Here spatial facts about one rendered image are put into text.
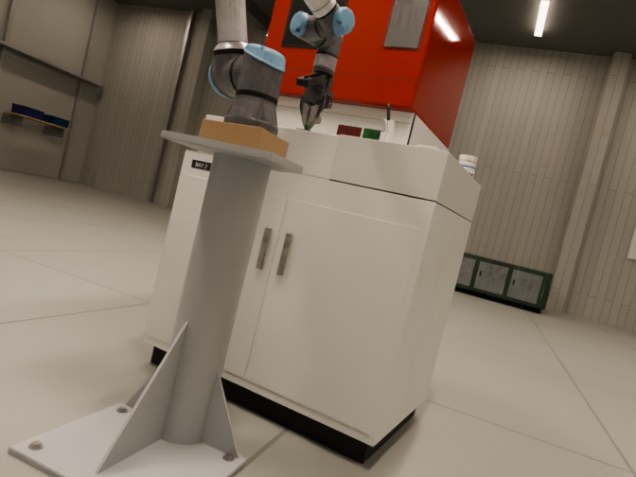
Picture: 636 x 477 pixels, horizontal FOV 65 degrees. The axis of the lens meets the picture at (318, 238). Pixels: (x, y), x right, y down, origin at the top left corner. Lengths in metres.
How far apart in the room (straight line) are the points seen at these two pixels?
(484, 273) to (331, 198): 7.13
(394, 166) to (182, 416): 0.92
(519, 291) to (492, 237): 2.08
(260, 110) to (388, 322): 0.70
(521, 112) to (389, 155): 9.33
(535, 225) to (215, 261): 9.40
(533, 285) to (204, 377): 7.54
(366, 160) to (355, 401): 0.73
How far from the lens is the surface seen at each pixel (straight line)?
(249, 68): 1.40
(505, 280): 8.60
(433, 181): 1.47
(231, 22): 1.53
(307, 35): 1.70
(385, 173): 1.51
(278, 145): 1.39
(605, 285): 10.60
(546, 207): 10.49
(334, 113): 2.35
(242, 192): 1.32
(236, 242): 1.33
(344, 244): 1.53
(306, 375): 1.62
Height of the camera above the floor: 0.70
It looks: 3 degrees down
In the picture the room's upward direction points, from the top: 14 degrees clockwise
